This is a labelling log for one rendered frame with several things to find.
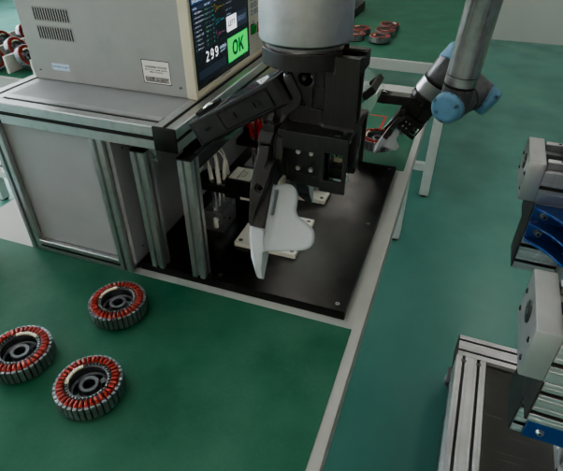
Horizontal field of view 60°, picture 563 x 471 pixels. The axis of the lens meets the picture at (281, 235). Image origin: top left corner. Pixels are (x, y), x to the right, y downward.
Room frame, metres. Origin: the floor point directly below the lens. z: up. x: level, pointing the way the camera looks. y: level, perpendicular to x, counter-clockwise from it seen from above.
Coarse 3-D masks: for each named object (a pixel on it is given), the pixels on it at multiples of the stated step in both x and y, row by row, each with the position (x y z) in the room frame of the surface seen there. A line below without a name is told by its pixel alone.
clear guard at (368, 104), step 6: (366, 72) 1.27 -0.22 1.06; (372, 72) 1.30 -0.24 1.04; (366, 78) 1.24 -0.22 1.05; (366, 84) 1.21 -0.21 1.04; (378, 90) 1.24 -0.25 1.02; (372, 96) 1.19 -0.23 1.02; (378, 96) 1.21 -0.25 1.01; (366, 102) 1.14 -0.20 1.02; (372, 102) 1.16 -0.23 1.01; (366, 108) 1.11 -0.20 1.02
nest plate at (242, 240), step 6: (312, 222) 0.97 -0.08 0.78; (246, 228) 0.95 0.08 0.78; (240, 234) 0.93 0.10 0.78; (246, 234) 0.93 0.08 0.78; (240, 240) 0.90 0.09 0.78; (246, 240) 0.90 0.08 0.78; (240, 246) 0.89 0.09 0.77; (246, 246) 0.89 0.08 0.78; (270, 252) 0.87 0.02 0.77; (276, 252) 0.86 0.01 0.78; (282, 252) 0.86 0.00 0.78; (288, 252) 0.86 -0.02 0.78; (294, 252) 0.86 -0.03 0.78; (294, 258) 0.85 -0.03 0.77
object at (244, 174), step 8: (240, 168) 0.99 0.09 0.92; (248, 168) 0.99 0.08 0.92; (208, 176) 1.00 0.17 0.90; (232, 176) 0.96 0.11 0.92; (240, 176) 0.96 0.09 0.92; (248, 176) 0.96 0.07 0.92; (208, 184) 0.96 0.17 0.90; (224, 184) 0.96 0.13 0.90; (232, 184) 0.94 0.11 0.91; (240, 184) 0.94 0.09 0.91; (248, 184) 0.93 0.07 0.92; (216, 192) 0.95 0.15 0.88; (224, 192) 0.95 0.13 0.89; (232, 192) 0.94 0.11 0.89; (240, 192) 0.93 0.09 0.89; (248, 192) 0.93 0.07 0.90; (216, 200) 0.97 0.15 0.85; (248, 200) 0.93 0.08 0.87; (216, 208) 0.97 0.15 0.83
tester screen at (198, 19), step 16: (192, 0) 0.93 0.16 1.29; (208, 0) 0.98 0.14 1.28; (224, 0) 1.05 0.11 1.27; (240, 0) 1.12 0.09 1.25; (192, 16) 0.92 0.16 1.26; (208, 16) 0.98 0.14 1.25; (224, 16) 1.05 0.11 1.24; (208, 32) 0.97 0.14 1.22; (224, 32) 1.04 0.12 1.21; (208, 48) 0.97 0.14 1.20; (224, 48) 1.04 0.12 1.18; (208, 64) 0.96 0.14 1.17; (224, 64) 1.03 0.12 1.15
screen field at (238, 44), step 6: (246, 30) 1.14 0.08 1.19; (234, 36) 1.08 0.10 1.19; (240, 36) 1.11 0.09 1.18; (246, 36) 1.14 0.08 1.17; (228, 42) 1.05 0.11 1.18; (234, 42) 1.08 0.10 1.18; (240, 42) 1.11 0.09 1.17; (246, 42) 1.14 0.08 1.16; (228, 48) 1.05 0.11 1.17; (234, 48) 1.08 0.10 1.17; (240, 48) 1.11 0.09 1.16; (246, 48) 1.14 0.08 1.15; (228, 54) 1.05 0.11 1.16; (234, 54) 1.08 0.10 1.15; (240, 54) 1.11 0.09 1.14; (228, 60) 1.05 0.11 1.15
